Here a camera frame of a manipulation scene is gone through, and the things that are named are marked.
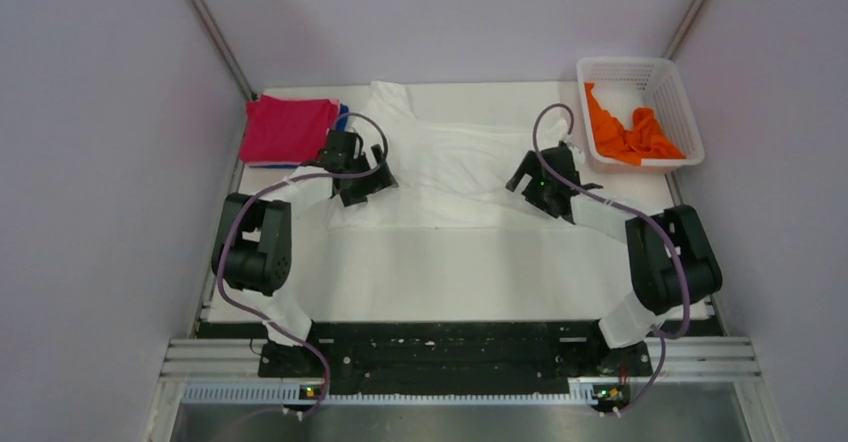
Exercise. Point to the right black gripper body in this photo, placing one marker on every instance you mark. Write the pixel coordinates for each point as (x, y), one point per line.
(537, 191)

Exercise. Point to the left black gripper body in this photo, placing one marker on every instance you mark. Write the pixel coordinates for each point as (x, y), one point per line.
(357, 187)

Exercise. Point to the white t shirt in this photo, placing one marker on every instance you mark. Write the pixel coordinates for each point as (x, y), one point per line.
(450, 242)

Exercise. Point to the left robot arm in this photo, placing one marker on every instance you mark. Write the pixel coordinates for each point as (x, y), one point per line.
(253, 252)

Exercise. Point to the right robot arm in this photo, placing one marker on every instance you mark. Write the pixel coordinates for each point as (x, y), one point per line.
(671, 262)

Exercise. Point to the pink folded t shirt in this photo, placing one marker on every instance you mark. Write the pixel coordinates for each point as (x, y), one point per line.
(334, 124)

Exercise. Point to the red folded t shirt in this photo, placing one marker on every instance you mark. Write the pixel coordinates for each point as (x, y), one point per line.
(288, 129)

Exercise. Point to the orange t shirt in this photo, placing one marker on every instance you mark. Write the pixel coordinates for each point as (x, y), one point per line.
(644, 140)

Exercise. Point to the white plastic basket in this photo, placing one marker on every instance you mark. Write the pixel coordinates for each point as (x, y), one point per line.
(622, 85)

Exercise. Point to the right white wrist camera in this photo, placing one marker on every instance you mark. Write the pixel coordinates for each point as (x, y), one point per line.
(576, 151)

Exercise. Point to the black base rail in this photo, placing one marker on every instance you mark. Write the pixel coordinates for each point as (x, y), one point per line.
(445, 359)

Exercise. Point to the left aluminium frame post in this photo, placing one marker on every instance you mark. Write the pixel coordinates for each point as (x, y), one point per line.
(222, 48)

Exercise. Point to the aluminium frame post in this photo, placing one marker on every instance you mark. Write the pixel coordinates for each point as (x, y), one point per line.
(684, 28)
(222, 48)

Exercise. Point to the right aluminium frame post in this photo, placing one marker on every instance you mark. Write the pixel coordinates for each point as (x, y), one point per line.
(684, 28)

